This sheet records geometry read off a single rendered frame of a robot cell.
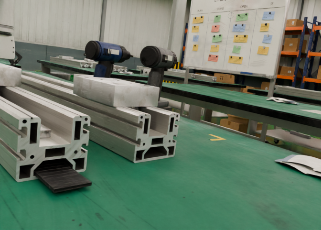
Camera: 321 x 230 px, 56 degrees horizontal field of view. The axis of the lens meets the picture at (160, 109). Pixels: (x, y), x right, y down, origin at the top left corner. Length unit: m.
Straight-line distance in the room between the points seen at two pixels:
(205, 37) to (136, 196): 3.87
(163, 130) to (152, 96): 0.08
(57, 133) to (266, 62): 3.19
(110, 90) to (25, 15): 11.97
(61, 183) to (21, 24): 12.13
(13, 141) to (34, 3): 12.23
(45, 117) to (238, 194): 0.33
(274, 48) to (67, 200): 3.26
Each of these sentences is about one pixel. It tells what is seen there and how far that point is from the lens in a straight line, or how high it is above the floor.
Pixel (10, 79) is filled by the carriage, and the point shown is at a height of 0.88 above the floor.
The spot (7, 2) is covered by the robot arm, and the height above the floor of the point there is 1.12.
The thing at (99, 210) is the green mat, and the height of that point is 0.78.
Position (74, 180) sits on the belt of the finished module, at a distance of 0.42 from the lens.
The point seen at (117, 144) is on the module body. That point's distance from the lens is 0.56.
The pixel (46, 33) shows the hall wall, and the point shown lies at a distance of 12.67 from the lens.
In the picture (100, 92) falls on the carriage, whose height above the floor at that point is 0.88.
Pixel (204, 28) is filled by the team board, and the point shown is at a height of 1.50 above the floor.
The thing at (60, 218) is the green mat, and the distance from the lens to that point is 0.35.
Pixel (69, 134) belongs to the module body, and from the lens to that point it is 0.46.
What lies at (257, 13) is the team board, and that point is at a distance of 3.74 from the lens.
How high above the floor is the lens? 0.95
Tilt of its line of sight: 8 degrees down
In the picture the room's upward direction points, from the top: 7 degrees clockwise
